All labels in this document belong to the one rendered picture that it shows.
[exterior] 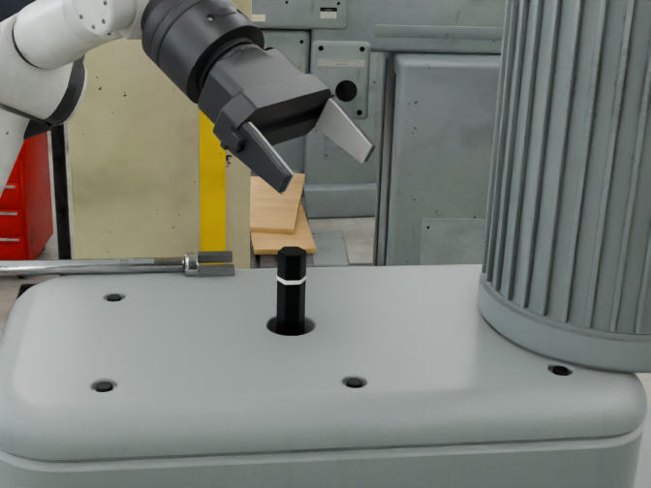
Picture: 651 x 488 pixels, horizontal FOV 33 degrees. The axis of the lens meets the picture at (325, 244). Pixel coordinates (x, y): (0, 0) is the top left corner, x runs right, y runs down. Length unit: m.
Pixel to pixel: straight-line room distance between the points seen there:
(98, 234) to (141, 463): 1.93
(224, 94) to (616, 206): 0.35
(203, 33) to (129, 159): 1.64
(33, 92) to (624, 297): 0.70
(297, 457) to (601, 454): 0.21
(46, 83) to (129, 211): 1.42
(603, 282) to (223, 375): 0.27
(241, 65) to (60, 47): 0.27
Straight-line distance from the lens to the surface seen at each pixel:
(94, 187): 2.60
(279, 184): 0.88
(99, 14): 1.00
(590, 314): 0.78
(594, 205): 0.76
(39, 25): 1.16
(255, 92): 0.91
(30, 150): 5.63
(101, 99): 2.54
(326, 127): 0.98
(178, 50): 0.96
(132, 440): 0.72
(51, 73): 1.22
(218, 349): 0.79
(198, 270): 0.91
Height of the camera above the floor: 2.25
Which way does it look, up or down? 21 degrees down
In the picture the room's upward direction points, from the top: 2 degrees clockwise
